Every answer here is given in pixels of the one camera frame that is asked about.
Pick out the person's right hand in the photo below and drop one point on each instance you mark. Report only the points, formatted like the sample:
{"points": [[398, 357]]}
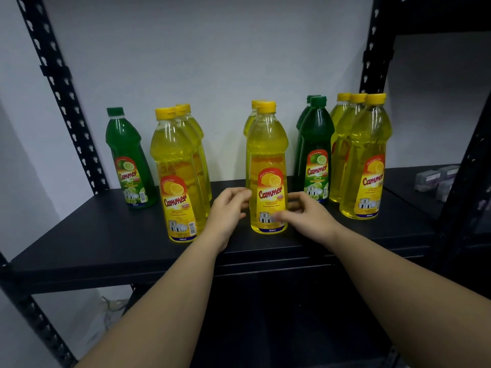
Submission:
{"points": [[314, 222]]}

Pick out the person's left hand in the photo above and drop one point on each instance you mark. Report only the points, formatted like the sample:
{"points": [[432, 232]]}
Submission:
{"points": [[226, 218]]}

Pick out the yellow dish soap bottle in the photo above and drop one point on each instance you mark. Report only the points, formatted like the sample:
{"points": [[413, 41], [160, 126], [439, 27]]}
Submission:
{"points": [[368, 134], [337, 111], [190, 126], [267, 141], [172, 149], [345, 126], [248, 126], [200, 134]]}

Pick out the black metal shelving rack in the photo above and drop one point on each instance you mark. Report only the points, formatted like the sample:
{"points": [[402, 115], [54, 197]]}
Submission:
{"points": [[96, 245], [402, 183]]}

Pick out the person's left forearm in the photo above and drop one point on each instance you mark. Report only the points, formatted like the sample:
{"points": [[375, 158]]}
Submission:
{"points": [[165, 310]]}

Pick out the person's right forearm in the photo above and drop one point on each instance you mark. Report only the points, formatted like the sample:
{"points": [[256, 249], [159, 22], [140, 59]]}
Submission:
{"points": [[406, 298]]}

